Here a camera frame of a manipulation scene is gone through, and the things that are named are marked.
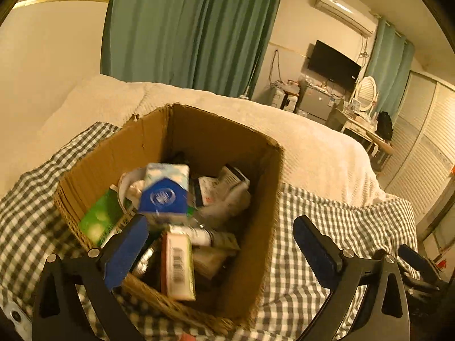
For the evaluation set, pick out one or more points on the white air conditioner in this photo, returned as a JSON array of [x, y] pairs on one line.
[[346, 10]]

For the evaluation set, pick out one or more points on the wooden chair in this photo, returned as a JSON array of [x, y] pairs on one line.
[[384, 149]]

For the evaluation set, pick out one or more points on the grey mini fridge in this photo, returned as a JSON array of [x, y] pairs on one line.
[[316, 101]]

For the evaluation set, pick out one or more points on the white bedspread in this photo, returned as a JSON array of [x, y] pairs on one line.
[[302, 142]]

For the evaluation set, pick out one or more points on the white dressing table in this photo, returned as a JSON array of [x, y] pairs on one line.
[[352, 124]]

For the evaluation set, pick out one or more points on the white red print carton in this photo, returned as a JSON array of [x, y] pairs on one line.
[[209, 191]]

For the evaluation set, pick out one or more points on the black television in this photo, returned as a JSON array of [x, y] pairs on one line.
[[332, 65]]

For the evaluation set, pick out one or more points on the brown cardboard box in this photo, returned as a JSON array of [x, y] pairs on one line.
[[213, 142]]

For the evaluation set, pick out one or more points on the white tube black cap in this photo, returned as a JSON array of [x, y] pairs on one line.
[[199, 235]]

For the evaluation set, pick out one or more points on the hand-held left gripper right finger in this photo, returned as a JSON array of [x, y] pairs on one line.
[[316, 250]]

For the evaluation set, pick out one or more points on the black backpack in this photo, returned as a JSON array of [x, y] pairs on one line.
[[384, 126]]

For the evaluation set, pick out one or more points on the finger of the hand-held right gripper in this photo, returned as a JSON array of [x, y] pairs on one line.
[[414, 257]]

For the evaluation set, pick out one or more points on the wide green curtain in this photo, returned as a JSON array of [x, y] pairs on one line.
[[195, 28]]

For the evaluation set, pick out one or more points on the narrow green curtain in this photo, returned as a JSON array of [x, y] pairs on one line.
[[389, 64]]

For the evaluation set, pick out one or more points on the green medicine box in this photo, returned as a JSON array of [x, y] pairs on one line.
[[99, 216]]

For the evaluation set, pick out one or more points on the oval white mirror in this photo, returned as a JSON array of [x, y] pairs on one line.
[[366, 94]]

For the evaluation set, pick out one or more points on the checkered cloth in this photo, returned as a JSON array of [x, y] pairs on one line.
[[309, 202]]

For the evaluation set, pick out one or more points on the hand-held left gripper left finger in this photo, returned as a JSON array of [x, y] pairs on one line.
[[126, 252]]

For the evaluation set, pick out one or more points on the white louvered wardrobe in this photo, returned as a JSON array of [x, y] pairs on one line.
[[423, 149]]

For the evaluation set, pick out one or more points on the blue tissue pack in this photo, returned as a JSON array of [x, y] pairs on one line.
[[163, 195]]

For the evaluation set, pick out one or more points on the crumpled white packet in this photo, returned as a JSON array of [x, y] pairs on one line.
[[231, 206]]

